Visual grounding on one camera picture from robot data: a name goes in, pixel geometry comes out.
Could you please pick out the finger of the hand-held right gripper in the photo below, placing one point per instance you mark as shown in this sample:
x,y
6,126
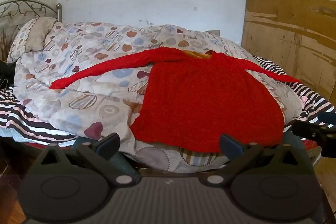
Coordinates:
x,y
307,130
328,119

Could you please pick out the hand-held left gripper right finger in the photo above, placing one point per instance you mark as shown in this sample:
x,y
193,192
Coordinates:
x,y
231,146

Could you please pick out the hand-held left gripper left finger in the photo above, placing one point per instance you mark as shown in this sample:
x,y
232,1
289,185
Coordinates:
x,y
107,145

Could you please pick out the red knit sweater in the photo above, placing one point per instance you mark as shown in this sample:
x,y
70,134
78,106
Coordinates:
x,y
197,98

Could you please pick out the person's dark green clothing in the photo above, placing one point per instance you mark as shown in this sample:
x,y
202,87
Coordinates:
x,y
123,166

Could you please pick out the striped bedsheet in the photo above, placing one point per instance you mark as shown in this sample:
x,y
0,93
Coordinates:
x,y
26,124

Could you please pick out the circle print duvet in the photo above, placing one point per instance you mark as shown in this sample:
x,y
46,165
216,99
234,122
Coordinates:
x,y
86,61

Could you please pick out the orange cloth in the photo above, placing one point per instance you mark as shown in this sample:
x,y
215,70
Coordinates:
x,y
199,54

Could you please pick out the brown cushion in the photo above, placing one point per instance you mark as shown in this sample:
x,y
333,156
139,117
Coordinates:
x,y
212,33

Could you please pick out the black bag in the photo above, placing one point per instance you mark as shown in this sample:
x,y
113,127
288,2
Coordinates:
x,y
6,74

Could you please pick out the grey patterned pillow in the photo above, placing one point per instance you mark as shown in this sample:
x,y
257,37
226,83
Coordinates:
x,y
34,32

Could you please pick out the metal bed headboard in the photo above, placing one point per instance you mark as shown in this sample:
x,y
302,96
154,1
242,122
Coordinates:
x,y
58,11

